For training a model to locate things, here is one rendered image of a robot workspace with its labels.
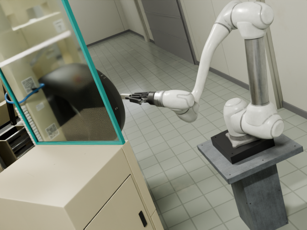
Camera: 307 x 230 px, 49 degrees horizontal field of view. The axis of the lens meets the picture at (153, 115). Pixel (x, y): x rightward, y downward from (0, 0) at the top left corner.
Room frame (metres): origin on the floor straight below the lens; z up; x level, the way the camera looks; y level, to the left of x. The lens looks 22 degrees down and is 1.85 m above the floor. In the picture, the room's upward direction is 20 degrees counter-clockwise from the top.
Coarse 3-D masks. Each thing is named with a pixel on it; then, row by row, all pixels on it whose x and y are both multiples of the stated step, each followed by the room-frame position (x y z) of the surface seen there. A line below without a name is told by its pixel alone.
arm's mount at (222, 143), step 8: (216, 136) 2.01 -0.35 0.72; (224, 136) 1.97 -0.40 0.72; (216, 144) 1.94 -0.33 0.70; (224, 144) 1.89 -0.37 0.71; (248, 144) 1.79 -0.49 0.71; (256, 144) 1.76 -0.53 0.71; (264, 144) 1.76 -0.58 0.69; (272, 144) 1.77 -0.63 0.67; (224, 152) 1.82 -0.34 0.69; (232, 152) 1.77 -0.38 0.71; (240, 152) 1.74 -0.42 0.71; (248, 152) 1.75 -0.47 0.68; (256, 152) 1.75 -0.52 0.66; (232, 160) 1.73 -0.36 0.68; (240, 160) 1.74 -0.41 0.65
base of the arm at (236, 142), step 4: (228, 132) 1.97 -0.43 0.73; (228, 136) 1.93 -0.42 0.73; (232, 136) 1.86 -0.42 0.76; (240, 136) 1.82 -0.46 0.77; (244, 136) 1.81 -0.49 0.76; (248, 136) 1.81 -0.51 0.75; (252, 136) 1.82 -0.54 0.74; (232, 140) 1.86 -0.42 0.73; (236, 140) 1.83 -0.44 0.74; (240, 140) 1.82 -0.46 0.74; (244, 140) 1.81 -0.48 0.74; (248, 140) 1.81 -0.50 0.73; (252, 140) 1.80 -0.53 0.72; (256, 140) 1.80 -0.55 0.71; (232, 144) 1.83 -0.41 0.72; (236, 144) 1.81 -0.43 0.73; (240, 144) 1.81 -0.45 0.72
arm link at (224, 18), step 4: (236, 0) 1.86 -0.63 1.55; (228, 4) 1.87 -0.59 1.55; (232, 4) 1.83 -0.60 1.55; (236, 4) 1.80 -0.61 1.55; (224, 8) 1.86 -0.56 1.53; (228, 8) 1.82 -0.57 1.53; (232, 8) 1.79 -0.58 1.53; (224, 12) 1.83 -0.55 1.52; (228, 12) 1.79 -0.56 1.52; (220, 16) 1.84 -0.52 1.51; (224, 16) 1.81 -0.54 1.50; (228, 16) 1.78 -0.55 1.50; (216, 20) 1.85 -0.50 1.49; (220, 20) 1.82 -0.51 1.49; (224, 20) 1.81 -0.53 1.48; (228, 20) 1.78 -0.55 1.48; (224, 24) 1.80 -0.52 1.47; (228, 24) 1.80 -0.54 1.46; (232, 24) 1.77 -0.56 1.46; (228, 28) 1.79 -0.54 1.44; (232, 28) 1.81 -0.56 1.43; (236, 28) 1.79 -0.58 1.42
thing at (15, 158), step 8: (16, 128) 2.22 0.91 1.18; (24, 128) 2.13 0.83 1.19; (0, 136) 2.12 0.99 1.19; (8, 136) 2.16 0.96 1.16; (16, 136) 2.06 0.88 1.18; (24, 136) 2.09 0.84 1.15; (0, 144) 2.03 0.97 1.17; (8, 144) 1.99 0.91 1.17; (16, 144) 2.03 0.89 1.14; (24, 144) 2.08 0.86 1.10; (32, 144) 2.11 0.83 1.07; (0, 152) 2.06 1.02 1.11; (8, 152) 2.01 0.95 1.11; (16, 152) 2.15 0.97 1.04; (24, 152) 2.05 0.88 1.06; (8, 160) 2.04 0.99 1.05; (16, 160) 1.99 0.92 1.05
